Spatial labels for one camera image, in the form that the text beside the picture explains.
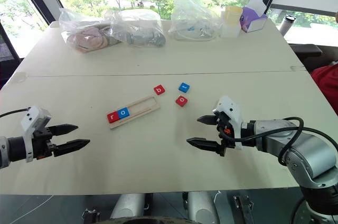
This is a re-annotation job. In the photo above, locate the plastic bag with white tubing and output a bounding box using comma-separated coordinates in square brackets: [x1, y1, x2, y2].
[167, 0, 226, 42]

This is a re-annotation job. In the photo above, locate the plastic bag with pink items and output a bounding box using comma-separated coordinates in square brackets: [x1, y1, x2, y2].
[58, 7, 125, 55]

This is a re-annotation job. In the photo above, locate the black mesh chair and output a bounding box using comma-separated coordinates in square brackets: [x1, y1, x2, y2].
[0, 20, 22, 89]

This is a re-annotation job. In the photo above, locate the plastic bag with grey items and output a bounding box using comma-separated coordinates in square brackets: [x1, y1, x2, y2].
[105, 9, 167, 49]

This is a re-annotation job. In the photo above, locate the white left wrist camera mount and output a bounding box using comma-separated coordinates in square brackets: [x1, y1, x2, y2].
[20, 106, 52, 163]

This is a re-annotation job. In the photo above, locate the blue letter tile o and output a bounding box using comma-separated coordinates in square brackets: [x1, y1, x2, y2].
[117, 107, 131, 119]

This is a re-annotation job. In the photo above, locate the black metal bracket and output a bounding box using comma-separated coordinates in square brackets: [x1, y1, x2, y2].
[81, 209, 100, 224]
[233, 194, 255, 224]

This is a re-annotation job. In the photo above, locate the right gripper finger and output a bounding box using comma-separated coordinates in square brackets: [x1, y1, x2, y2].
[186, 137, 222, 154]
[196, 114, 220, 127]

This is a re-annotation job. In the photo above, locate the white plastic container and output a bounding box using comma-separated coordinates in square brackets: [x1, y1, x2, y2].
[220, 21, 242, 39]

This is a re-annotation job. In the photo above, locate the red garment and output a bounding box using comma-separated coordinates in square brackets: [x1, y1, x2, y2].
[310, 65, 338, 117]

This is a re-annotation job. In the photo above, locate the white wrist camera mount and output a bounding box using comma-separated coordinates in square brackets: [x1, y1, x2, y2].
[20, 106, 52, 163]
[212, 96, 244, 151]

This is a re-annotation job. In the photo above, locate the silver black tumbler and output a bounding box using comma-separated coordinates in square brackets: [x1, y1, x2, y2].
[280, 14, 297, 36]

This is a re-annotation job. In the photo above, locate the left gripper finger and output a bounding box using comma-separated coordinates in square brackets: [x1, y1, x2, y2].
[49, 124, 79, 136]
[52, 139, 91, 158]

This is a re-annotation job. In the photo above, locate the blue letter tile t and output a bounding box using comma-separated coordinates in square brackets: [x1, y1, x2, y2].
[178, 82, 191, 94]

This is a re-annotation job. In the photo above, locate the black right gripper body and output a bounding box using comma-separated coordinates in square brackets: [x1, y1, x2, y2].
[214, 111, 236, 156]

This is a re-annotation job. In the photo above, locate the dark rounded robot torso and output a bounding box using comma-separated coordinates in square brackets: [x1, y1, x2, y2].
[99, 215, 201, 224]

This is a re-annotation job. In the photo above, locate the cream plastic cup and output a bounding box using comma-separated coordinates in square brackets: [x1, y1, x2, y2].
[223, 5, 243, 27]

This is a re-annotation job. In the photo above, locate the black armchair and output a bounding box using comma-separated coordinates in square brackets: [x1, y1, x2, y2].
[288, 44, 338, 73]

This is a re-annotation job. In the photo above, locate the silver rounded robot leg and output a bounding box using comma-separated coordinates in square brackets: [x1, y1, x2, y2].
[186, 191, 220, 224]
[110, 193, 145, 220]

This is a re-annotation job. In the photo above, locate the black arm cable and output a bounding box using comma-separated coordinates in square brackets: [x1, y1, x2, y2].
[222, 116, 305, 166]
[0, 107, 29, 118]

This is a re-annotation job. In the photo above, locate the red letter tile o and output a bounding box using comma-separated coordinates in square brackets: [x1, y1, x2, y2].
[175, 95, 189, 108]

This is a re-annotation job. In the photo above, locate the purple tissue box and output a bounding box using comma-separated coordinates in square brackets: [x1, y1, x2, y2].
[239, 0, 268, 34]

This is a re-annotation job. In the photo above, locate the red letter tile r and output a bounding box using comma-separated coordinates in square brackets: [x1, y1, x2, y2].
[106, 111, 120, 124]

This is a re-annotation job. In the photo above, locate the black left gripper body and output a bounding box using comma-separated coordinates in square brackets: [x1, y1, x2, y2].
[31, 126, 58, 160]

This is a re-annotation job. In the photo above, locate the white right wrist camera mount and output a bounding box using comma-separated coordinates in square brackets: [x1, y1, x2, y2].
[212, 96, 244, 151]

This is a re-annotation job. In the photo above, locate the wooden letter tray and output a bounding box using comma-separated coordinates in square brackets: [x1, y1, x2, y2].
[106, 96, 161, 130]

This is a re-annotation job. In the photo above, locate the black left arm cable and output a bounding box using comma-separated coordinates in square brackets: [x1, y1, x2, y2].
[0, 107, 29, 118]

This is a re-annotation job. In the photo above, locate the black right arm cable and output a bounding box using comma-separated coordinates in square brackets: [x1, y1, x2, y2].
[222, 116, 305, 166]

